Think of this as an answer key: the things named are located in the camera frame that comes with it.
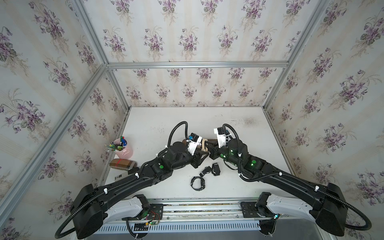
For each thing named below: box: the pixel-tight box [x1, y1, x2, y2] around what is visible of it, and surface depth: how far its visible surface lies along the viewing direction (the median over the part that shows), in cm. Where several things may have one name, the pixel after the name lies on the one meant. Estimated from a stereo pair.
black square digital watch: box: [211, 162, 221, 176], surface depth 85 cm
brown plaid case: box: [109, 158, 138, 171], surface depth 88 cm
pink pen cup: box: [113, 135, 134, 160], surface depth 87 cm
